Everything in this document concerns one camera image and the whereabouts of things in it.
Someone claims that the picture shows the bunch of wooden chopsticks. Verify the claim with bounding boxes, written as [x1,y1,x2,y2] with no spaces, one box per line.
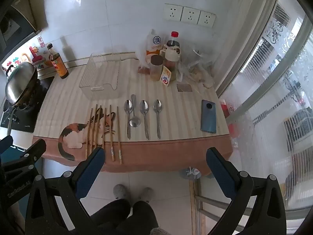
[85,104,123,165]

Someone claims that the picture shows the round steel spoon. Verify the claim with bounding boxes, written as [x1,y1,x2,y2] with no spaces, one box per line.
[129,94,141,128]

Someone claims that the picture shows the red cap bottle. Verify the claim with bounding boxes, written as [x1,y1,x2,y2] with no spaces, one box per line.
[166,31,181,48]

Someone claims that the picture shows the blue smartphone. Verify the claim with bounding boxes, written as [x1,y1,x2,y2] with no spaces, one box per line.
[201,99,217,134]

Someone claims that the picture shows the red plastic item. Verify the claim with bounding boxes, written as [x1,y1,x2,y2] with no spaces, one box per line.
[219,99,231,118]

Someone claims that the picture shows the white wall socket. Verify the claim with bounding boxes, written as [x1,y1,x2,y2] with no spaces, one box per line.
[163,4,183,21]
[197,10,217,27]
[180,6,202,24]

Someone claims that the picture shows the clear plastic bags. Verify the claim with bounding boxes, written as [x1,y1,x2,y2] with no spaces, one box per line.
[178,46,217,89]

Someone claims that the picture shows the pointed steel spoon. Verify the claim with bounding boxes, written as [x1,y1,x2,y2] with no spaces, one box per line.
[139,100,150,140]
[153,99,163,139]
[124,99,133,139]

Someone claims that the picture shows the steel wok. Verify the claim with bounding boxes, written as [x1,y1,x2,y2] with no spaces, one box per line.
[4,62,40,106]

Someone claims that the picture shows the white plastic bag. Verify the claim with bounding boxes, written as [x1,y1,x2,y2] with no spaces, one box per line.
[136,39,152,70]

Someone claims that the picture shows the white seasoning bag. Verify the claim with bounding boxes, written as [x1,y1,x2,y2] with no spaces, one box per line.
[145,29,167,61]

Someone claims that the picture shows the clear plastic utensil container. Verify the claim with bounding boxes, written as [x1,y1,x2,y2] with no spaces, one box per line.
[79,52,122,99]

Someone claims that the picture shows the striped cat print tablecloth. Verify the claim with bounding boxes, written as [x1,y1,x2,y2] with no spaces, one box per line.
[32,51,234,173]

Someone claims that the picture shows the person's right leg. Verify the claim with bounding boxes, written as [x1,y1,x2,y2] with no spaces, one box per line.
[127,201,159,235]

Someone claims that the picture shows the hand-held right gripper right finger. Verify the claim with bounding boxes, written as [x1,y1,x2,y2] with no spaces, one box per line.
[206,147,286,235]

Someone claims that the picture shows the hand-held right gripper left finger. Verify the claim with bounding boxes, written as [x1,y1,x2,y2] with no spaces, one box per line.
[24,147,106,235]

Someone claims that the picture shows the metal table frame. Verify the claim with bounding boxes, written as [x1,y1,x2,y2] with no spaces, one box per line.
[188,176,247,235]

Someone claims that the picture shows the grey slipper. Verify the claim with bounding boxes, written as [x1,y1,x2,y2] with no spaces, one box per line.
[113,184,130,200]
[138,187,154,203]

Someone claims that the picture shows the colourful wall stickers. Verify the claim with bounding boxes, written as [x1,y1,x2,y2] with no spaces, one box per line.
[1,45,53,71]

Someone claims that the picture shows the black gas stove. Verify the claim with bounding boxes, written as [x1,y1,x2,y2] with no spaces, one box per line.
[0,77,55,134]

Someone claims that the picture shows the range hood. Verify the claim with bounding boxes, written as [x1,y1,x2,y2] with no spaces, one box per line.
[0,0,42,61]

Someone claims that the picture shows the dark sauce bottle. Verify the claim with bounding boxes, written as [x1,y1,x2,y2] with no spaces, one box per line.
[47,43,69,80]

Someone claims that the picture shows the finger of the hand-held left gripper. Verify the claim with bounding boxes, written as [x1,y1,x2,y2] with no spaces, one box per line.
[1,139,47,174]
[0,135,14,155]

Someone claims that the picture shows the white yeast packet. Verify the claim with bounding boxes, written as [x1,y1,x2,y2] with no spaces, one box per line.
[159,66,172,88]

